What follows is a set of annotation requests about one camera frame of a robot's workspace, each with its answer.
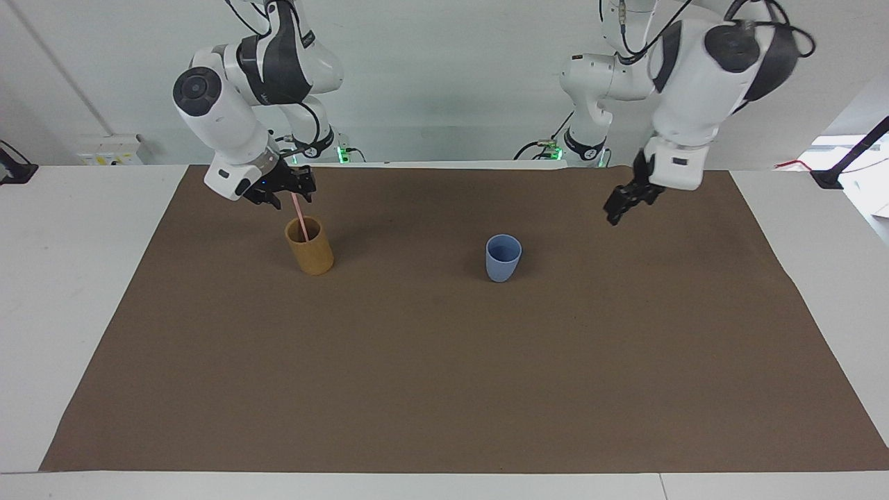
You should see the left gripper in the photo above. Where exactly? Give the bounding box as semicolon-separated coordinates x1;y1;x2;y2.
602;149;666;227

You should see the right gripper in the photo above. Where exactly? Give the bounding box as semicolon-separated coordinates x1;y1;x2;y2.
244;159;318;211

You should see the pink chopstick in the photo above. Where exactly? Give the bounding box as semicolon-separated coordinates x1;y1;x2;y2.
290;192;310;243

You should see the brown wooden cup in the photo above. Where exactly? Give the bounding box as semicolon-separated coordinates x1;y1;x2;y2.
284;216;335;276

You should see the blue cup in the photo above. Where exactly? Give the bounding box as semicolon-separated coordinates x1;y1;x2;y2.
485;234;523;283

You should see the black stand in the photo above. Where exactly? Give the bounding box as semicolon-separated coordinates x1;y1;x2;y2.
811;115;889;190
0;141;40;185

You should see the white wall socket box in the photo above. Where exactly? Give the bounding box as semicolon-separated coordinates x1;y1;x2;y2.
74;133;144;167

